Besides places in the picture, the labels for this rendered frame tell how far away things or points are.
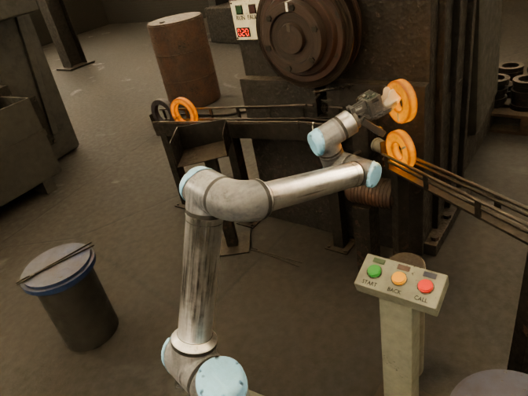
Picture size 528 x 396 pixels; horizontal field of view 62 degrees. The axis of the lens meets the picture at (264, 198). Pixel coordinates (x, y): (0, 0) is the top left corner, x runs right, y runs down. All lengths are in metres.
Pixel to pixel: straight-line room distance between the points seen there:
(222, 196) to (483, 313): 1.33
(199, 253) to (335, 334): 0.89
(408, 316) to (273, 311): 0.89
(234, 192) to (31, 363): 1.55
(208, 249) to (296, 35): 0.96
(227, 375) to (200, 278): 0.30
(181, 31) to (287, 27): 2.89
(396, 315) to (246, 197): 0.58
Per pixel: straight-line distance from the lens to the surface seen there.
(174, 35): 4.71
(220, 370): 1.44
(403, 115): 1.69
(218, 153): 2.23
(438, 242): 2.35
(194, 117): 2.63
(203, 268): 1.33
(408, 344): 1.48
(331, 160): 1.61
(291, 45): 1.90
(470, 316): 2.10
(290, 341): 2.00
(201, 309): 1.41
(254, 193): 1.17
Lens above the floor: 1.52
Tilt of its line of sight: 31 degrees down
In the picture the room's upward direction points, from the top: 11 degrees counter-clockwise
